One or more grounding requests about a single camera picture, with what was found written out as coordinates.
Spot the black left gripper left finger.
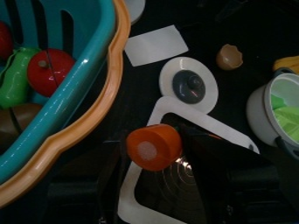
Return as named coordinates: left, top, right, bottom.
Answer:
left=94, top=139, right=132, bottom=224

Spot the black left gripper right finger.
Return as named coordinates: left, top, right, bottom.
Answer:
left=177, top=122, right=299, bottom=224

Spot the orange toy carrot top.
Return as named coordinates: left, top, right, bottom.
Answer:
left=125, top=123, right=182, bottom=172

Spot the teal basket with orange rim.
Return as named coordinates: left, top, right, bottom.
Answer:
left=0, top=0, right=132, bottom=209

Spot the white toy pot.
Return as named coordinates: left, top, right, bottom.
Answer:
left=247, top=66, right=299, bottom=161

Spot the light green toy lettuce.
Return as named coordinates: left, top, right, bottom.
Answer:
left=269, top=94, right=299, bottom=144

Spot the white toy stove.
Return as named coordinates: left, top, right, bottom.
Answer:
left=116, top=95, right=261, bottom=224

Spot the brown toy food piece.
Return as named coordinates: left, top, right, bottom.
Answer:
left=0, top=102, right=44, bottom=152

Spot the white pot lid dark knob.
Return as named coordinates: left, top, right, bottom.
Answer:
left=157, top=56, right=220, bottom=115

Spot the red toy tomato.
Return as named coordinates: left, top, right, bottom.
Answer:
left=25, top=48, right=77, bottom=98

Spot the brown toy eggshell half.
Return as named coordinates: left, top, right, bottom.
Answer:
left=215, top=43, right=244, bottom=72

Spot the yellow toy food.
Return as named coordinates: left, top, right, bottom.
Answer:
left=271, top=55, right=299, bottom=74

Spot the green toy vegetable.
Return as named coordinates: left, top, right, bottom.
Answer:
left=0, top=46, right=42, bottom=110

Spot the white rectangular card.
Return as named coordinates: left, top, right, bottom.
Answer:
left=122, top=24, right=190, bottom=67

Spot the red toy food piece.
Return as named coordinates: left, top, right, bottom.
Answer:
left=0, top=20, right=14, bottom=61

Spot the white round plate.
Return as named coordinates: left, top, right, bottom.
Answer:
left=122, top=0, right=146, bottom=25

